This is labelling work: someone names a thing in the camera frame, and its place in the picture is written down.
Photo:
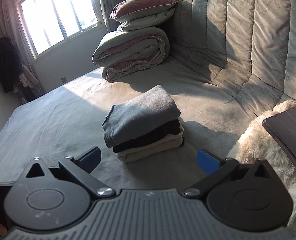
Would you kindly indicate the dark tablet case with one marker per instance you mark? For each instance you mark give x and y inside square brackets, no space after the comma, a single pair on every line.
[287,130]

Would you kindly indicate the grey knit sweater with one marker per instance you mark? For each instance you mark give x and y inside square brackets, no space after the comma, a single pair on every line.
[140,112]

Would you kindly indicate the black folded garment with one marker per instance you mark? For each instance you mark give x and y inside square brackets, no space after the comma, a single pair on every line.
[150,136]

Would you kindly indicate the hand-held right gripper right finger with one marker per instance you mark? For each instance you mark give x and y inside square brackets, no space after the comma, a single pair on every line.
[209,161]

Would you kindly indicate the pink beige pillow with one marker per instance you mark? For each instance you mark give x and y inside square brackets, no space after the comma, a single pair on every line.
[143,6]

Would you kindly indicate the pink hanging garment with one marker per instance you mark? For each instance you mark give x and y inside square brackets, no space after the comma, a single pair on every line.
[28,76]

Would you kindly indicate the grey pillow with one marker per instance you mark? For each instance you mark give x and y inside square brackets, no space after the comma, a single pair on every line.
[148,21]

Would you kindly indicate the dark hanging coat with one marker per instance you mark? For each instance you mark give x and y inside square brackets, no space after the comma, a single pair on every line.
[7,65]

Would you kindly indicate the folded beige pink quilt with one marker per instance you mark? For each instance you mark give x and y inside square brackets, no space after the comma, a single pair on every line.
[130,52]

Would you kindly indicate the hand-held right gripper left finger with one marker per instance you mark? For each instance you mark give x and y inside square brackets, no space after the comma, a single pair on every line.
[89,158]

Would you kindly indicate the wall socket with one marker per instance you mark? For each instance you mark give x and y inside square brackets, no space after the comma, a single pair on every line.
[63,80]

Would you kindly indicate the beige folded garment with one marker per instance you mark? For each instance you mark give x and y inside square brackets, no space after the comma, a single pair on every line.
[148,151]

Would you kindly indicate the white plush toy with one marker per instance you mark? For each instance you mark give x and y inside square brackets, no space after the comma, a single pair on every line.
[260,145]

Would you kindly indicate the window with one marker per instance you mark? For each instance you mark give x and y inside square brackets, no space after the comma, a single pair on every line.
[58,12]

